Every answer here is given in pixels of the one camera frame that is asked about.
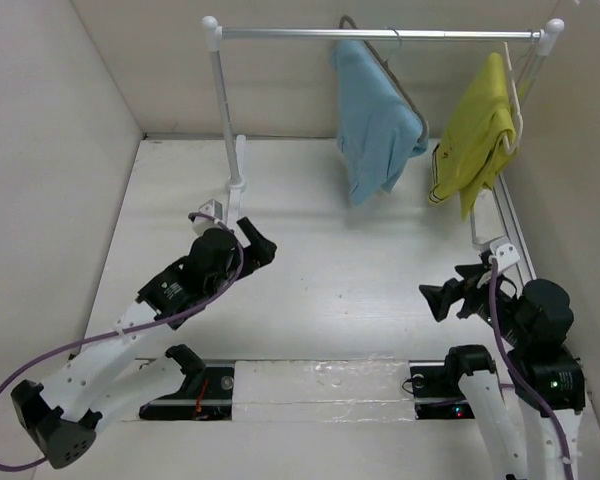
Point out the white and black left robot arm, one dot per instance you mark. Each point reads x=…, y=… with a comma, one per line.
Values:
x=64, y=413

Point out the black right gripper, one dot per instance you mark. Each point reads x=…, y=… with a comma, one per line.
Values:
x=440, y=297

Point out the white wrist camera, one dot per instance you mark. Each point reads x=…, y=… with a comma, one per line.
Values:
x=208, y=216
x=504, y=252

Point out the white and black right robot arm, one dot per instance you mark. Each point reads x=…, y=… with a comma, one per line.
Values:
x=530, y=328

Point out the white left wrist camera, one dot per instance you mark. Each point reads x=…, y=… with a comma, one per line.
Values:
x=208, y=216

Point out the silver and white clothes rack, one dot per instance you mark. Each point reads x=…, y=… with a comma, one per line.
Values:
x=542, y=42

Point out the silver metal hanger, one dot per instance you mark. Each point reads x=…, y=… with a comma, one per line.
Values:
x=384, y=64

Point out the light blue trousers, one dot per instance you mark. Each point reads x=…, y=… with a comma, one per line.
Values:
x=378, y=133

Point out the yellow-green garment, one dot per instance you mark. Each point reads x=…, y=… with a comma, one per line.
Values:
x=470, y=154

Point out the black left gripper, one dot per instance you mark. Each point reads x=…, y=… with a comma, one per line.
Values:
x=258, y=254

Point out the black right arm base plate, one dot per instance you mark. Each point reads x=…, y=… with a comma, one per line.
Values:
x=435, y=398

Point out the white plastic hanger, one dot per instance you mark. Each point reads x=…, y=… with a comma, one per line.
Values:
x=512, y=146

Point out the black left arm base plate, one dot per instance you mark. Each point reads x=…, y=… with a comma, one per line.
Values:
x=205, y=394

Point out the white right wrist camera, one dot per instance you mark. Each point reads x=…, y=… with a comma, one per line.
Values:
x=504, y=252

